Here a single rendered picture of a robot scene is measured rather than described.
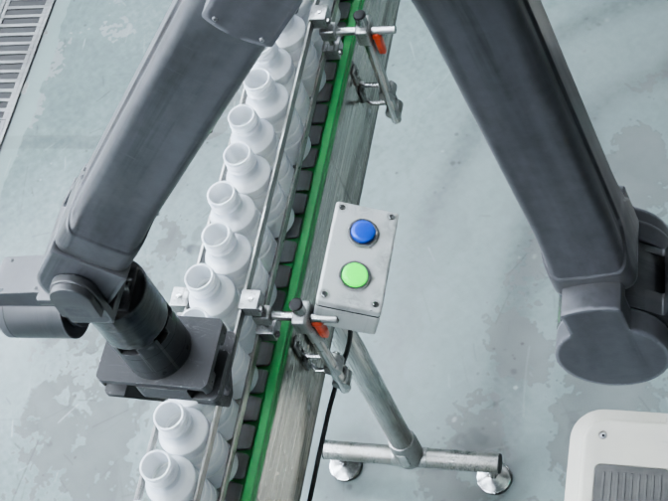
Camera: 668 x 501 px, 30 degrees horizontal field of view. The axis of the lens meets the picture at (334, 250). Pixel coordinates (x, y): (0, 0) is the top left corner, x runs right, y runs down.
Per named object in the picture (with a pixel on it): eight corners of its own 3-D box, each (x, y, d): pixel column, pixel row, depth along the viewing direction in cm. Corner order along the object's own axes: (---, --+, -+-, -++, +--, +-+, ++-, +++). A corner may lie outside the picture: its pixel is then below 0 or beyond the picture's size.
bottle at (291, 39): (335, 75, 181) (304, -2, 167) (312, 105, 179) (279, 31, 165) (302, 63, 184) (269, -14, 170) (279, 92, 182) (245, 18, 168)
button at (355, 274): (344, 264, 150) (345, 258, 149) (368, 269, 150) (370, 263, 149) (339, 286, 149) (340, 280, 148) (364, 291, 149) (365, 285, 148)
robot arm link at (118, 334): (132, 316, 93) (148, 250, 96) (50, 315, 95) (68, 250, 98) (165, 356, 99) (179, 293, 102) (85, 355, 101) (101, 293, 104)
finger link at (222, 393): (244, 437, 110) (211, 393, 102) (170, 430, 112) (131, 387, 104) (260, 367, 113) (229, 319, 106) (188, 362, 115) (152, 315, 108)
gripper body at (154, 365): (213, 398, 104) (183, 359, 97) (102, 389, 107) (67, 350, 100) (231, 328, 107) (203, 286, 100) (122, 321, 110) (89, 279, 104)
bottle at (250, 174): (257, 205, 172) (218, 135, 159) (298, 203, 171) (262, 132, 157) (250, 242, 170) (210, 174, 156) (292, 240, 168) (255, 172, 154)
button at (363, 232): (352, 222, 153) (353, 216, 152) (376, 227, 153) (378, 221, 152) (348, 243, 152) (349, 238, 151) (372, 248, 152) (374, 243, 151)
